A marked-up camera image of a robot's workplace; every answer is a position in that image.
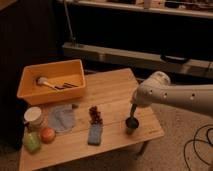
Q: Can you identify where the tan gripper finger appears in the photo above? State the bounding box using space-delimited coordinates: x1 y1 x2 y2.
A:
130 104 137 118

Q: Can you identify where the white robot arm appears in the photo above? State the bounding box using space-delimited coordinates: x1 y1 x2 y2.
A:
131 71 213 117

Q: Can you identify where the metal cup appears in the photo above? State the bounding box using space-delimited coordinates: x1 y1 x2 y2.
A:
125 117 139 135

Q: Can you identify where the white cup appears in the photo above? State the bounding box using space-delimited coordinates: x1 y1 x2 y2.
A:
24 106 44 131

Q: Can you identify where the wooden table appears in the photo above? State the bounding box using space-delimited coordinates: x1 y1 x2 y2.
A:
19 69 164 171

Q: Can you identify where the purple grapes bunch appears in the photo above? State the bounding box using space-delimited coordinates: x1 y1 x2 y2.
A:
89 106 103 125

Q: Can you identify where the blue sponge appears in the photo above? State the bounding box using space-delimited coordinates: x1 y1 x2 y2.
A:
87 124 103 146

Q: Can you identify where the grey-blue cloth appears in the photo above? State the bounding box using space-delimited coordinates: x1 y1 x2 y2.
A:
48 104 75 133

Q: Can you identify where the metal pole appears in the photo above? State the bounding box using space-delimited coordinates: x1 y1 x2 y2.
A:
63 0 76 46

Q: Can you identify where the red apple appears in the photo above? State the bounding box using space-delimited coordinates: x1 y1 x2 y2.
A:
40 127 55 143

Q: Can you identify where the yellow plastic bin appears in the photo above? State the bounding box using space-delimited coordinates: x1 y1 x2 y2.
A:
17 59 86 105

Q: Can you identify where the green pear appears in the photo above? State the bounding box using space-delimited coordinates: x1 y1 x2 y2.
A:
23 132 41 154

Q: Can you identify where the upper shelf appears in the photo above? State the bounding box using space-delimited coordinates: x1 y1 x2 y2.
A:
57 0 213 19

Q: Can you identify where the black handle on ledge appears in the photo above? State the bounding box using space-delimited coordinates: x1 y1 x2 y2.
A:
160 54 189 64

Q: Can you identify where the black cable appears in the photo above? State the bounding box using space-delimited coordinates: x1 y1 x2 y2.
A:
183 123 213 167

